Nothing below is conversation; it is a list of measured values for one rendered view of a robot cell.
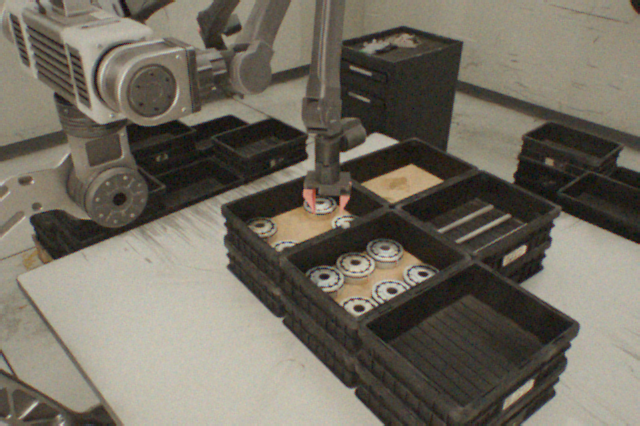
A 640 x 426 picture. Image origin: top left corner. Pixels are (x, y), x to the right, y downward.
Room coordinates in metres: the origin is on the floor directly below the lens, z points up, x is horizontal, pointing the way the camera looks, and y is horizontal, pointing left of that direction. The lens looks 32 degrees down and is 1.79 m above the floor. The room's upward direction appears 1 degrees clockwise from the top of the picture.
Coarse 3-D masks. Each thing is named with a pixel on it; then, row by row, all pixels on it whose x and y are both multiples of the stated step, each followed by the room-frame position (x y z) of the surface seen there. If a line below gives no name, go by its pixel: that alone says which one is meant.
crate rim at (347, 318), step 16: (352, 224) 1.30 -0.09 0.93; (416, 224) 1.30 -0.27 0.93; (320, 240) 1.22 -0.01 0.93; (288, 256) 1.15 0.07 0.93; (464, 256) 1.16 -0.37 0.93; (288, 272) 1.11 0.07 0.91; (448, 272) 1.10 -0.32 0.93; (320, 288) 1.02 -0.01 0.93; (416, 288) 1.03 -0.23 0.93; (336, 304) 0.97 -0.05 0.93; (384, 304) 0.98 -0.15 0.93; (352, 320) 0.92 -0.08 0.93
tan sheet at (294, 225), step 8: (336, 208) 1.54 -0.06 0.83; (280, 216) 1.48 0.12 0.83; (288, 216) 1.49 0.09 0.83; (296, 216) 1.49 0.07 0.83; (304, 216) 1.49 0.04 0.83; (336, 216) 1.49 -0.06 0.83; (280, 224) 1.44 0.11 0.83; (288, 224) 1.44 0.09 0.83; (296, 224) 1.44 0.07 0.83; (304, 224) 1.44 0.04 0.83; (312, 224) 1.44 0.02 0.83; (320, 224) 1.44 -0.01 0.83; (328, 224) 1.45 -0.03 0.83; (280, 232) 1.40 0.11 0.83; (288, 232) 1.40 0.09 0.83; (296, 232) 1.40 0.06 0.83; (304, 232) 1.40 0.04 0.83; (312, 232) 1.40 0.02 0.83; (320, 232) 1.40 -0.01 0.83; (280, 240) 1.36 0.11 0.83; (296, 240) 1.36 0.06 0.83; (304, 240) 1.36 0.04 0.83
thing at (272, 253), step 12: (300, 180) 1.54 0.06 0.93; (264, 192) 1.46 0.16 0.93; (360, 192) 1.48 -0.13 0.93; (228, 204) 1.39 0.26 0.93; (384, 204) 1.41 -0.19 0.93; (228, 216) 1.34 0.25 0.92; (240, 228) 1.28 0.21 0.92; (336, 228) 1.28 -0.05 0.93; (252, 240) 1.24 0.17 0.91; (264, 240) 1.21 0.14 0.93; (312, 240) 1.22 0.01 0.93; (264, 252) 1.19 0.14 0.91; (276, 252) 1.16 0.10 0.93
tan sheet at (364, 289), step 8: (408, 256) 1.29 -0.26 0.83; (408, 264) 1.25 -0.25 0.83; (376, 272) 1.22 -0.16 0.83; (384, 272) 1.22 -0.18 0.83; (392, 272) 1.22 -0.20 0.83; (400, 272) 1.22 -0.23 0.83; (376, 280) 1.18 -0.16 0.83; (400, 280) 1.18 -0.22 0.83; (344, 288) 1.15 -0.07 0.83; (352, 288) 1.15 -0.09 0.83; (360, 288) 1.15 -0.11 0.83; (368, 288) 1.15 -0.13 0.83; (344, 296) 1.11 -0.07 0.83; (368, 296) 1.12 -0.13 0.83
